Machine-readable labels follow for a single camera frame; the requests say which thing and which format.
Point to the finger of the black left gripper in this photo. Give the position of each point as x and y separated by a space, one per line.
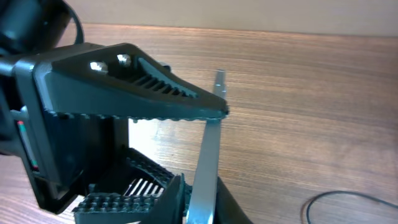
126 193
121 81

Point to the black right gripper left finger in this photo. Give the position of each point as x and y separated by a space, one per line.
171 205

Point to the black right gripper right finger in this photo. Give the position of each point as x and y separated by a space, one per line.
227 210

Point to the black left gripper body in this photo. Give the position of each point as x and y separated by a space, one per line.
51 119

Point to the blue screen smartphone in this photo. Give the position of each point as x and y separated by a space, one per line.
203 198

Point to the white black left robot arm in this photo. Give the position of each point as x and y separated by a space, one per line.
37 26

